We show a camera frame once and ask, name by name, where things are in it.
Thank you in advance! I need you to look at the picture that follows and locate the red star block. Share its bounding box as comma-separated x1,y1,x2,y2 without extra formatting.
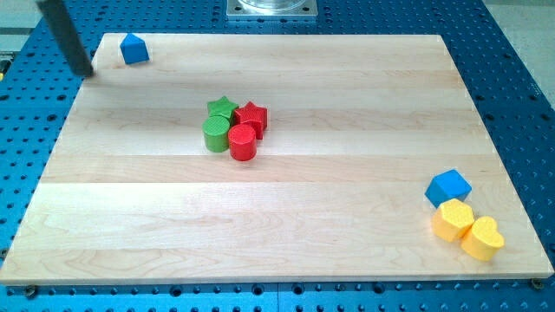
233,101,268,140

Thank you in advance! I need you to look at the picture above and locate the green star block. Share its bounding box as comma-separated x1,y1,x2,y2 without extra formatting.
207,96,238,121

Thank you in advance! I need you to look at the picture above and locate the yellow hexagon block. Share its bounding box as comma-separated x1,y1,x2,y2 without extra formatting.
431,198,474,243

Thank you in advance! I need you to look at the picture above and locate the blue cube block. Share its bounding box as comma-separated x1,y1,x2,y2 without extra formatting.
425,169,472,207

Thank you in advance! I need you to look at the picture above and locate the wooden board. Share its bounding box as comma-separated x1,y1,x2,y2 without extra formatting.
1,33,553,285

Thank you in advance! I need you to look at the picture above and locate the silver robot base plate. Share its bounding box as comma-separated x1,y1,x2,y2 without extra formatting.
226,0,318,17

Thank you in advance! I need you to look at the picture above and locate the black stick end effector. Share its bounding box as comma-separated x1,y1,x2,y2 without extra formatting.
35,0,94,77

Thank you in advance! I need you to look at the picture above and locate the green cylinder block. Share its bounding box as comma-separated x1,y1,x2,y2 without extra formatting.
202,116,230,153

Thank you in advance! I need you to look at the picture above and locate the blue perforated table plate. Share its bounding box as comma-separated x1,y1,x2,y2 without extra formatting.
1,0,554,311

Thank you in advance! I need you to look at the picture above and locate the red cylinder block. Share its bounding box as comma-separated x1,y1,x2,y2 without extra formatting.
228,124,257,161

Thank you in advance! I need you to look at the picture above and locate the yellow heart block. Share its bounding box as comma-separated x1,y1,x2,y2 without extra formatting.
460,216,505,262

